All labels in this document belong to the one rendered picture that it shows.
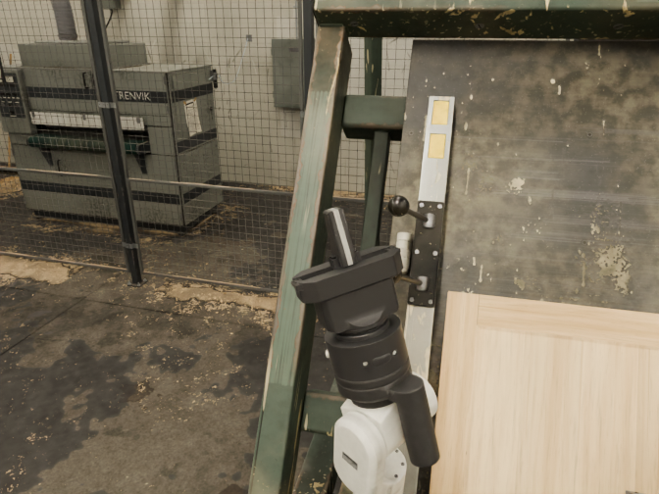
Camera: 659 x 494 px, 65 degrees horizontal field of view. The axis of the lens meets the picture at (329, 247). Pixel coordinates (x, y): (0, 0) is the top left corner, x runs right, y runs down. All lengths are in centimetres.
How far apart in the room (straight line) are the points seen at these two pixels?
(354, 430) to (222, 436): 212
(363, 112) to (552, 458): 77
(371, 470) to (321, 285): 22
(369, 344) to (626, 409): 60
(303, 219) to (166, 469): 178
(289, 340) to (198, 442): 173
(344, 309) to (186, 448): 218
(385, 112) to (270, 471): 76
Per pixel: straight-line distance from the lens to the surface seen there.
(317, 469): 143
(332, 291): 54
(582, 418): 104
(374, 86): 171
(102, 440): 285
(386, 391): 59
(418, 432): 60
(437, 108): 109
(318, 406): 109
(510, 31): 119
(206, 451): 265
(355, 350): 56
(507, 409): 102
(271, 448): 103
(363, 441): 60
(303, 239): 103
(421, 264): 99
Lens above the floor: 183
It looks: 23 degrees down
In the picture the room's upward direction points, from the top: straight up
